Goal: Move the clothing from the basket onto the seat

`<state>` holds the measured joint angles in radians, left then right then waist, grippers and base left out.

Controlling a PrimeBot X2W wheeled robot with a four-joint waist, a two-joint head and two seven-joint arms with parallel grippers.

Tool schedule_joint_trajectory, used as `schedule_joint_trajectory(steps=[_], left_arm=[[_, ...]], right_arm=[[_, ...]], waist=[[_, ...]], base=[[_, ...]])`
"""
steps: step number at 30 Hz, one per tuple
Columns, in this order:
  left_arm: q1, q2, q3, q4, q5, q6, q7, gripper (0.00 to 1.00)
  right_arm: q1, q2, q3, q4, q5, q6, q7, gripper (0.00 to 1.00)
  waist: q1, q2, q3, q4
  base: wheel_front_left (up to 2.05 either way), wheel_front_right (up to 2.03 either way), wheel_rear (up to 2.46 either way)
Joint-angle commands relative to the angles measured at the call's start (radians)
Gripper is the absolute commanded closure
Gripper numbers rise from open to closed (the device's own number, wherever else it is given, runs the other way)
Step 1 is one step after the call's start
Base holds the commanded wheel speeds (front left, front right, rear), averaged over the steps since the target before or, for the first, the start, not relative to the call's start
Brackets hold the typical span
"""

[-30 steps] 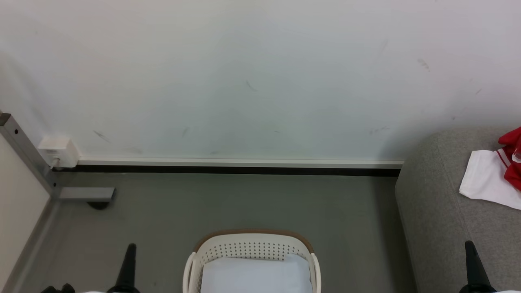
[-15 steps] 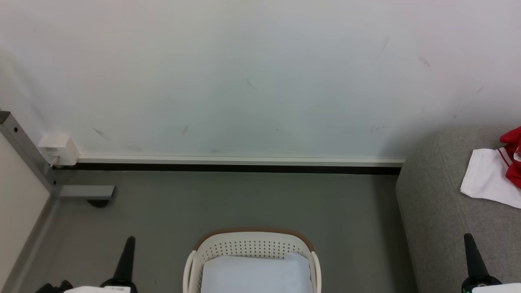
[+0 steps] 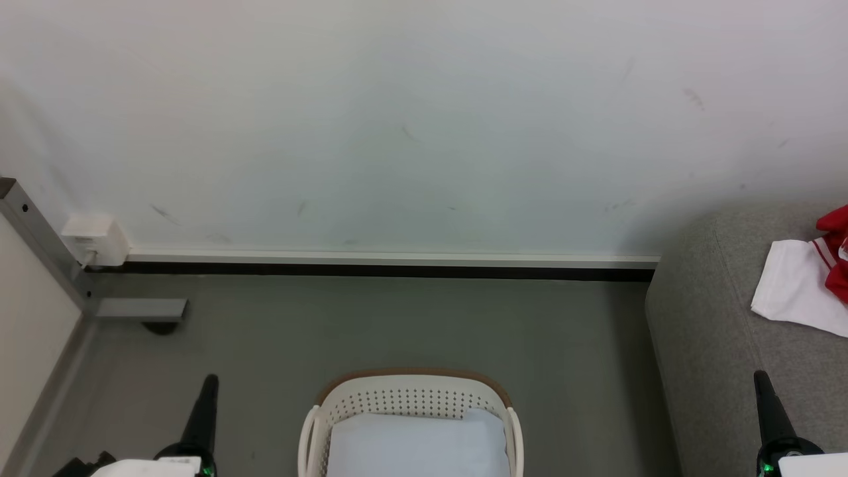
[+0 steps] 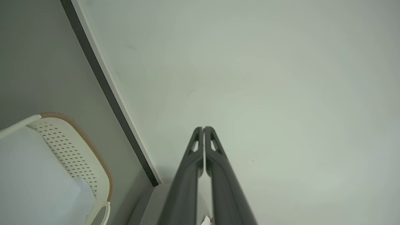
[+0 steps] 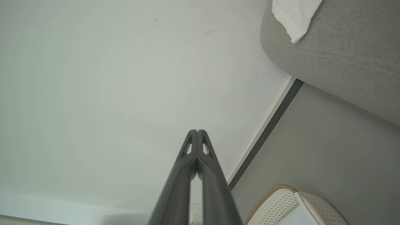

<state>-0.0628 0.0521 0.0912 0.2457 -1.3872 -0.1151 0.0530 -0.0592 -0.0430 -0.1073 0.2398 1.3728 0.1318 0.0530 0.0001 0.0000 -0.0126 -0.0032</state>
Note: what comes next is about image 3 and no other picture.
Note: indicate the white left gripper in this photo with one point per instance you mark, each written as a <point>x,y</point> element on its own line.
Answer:
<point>149,468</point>

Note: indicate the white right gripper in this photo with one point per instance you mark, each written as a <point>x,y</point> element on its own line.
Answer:
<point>815,466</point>

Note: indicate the grey fabric sofa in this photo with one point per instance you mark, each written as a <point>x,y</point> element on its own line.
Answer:
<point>722,371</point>

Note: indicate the black round foot pad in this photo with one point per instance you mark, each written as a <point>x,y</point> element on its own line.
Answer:
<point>160,327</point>

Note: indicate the beige partition panel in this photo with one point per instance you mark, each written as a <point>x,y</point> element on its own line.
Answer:
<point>30,331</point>

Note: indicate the white perforated laundry basket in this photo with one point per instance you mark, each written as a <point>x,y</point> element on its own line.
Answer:
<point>411,391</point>

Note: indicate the pale blue basket liner cloth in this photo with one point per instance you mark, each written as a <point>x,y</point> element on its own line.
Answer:
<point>417,444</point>

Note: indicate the white and black baseboard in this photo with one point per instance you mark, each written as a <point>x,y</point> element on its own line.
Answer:
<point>397,265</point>

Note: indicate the grey metal foot bracket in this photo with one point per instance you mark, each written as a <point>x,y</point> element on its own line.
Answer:
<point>140,309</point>

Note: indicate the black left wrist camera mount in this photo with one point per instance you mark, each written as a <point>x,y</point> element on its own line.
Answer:
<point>83,466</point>

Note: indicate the white wall socket box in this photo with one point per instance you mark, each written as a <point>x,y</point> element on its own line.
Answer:
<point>98,238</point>

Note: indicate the grey metal frame post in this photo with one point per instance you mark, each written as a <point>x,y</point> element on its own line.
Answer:
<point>40,242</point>

